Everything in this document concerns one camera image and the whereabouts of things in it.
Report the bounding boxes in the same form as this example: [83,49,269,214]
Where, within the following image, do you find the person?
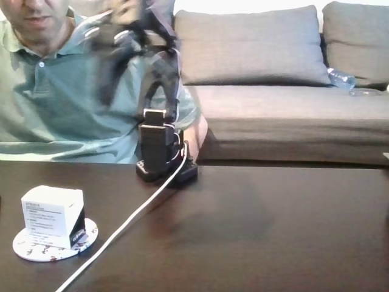
[0,0,209,165]

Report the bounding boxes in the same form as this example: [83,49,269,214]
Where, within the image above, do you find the person's hand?
[109,0,141,27]

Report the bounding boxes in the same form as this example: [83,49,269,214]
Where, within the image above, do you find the white cable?
[56,142,188,292]

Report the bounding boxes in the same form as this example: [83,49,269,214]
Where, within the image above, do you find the clear plastic bottle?
[327,68,357,90]

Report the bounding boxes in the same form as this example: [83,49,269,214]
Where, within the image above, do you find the grey sofa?
[173,0,389,169]

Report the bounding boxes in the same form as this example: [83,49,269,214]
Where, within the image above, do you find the large grey sofa cushion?
[174,4,332,88]

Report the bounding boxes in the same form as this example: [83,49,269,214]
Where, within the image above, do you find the white and black servo box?
[20,185,86,252]

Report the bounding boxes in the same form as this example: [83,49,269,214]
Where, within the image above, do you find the small grey sofa cushion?
[321,1,389,89]

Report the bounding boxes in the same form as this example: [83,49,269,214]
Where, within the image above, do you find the round cartoon print coaster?
[12,217,100,262]

